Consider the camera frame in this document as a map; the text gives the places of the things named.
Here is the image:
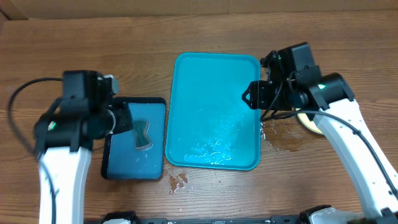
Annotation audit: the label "yellow plate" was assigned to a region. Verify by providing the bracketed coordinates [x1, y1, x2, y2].
[297, 113, 323, 135]

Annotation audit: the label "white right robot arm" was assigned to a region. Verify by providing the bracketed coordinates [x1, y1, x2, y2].
[242, 42, 397, 223]

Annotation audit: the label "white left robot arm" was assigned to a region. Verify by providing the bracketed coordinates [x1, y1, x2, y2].
[34, 70, 132, 223]

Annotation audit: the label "dark blue water tray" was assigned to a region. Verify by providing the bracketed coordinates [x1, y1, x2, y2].
[101, 97, 167, 180]

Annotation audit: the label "teal serving tray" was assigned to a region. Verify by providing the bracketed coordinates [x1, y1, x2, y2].
[165, 52, 261, 171]

